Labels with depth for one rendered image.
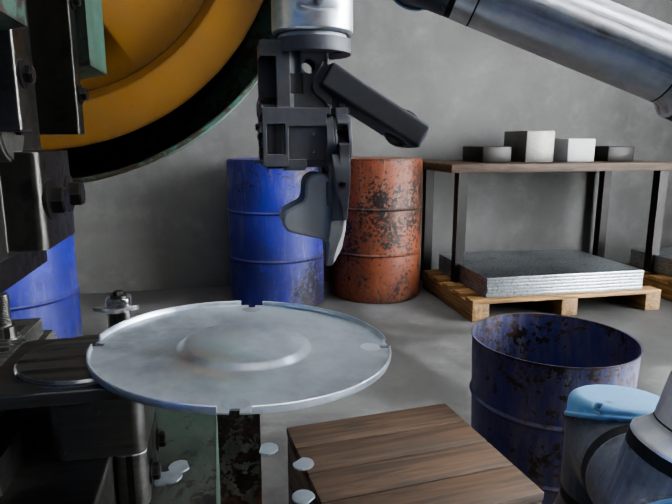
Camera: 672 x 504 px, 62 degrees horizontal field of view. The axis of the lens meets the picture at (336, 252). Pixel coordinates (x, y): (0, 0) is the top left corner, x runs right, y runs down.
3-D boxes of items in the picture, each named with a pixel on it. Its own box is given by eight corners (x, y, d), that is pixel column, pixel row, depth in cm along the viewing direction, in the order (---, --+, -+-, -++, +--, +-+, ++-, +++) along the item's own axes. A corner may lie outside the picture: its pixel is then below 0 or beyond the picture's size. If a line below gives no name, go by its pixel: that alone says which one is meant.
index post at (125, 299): (136, 358, 73) (131, 287, 72) (133, 367, 71) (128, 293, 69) (114, 360, 73) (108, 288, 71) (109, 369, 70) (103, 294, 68)
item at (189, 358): (423, 415, 44) (424, 405, 43) (30, 417, 40) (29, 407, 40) (366, 308, 72) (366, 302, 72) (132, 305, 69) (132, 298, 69)
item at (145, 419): (268, 430, 66) (265, 320, 63) (281, 504, 53) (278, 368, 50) (37, 454, 61) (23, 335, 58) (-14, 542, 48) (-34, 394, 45)
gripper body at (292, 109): (259, 171, 57) (255, 46, 55) (342, 170, 59) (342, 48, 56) (264, 175, 50) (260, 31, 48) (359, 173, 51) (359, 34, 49)
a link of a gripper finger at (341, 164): (322, 216, 56) (321, 126, 54) (340, 216, 56) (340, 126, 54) (331, 223, 51) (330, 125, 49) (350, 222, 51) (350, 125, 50)
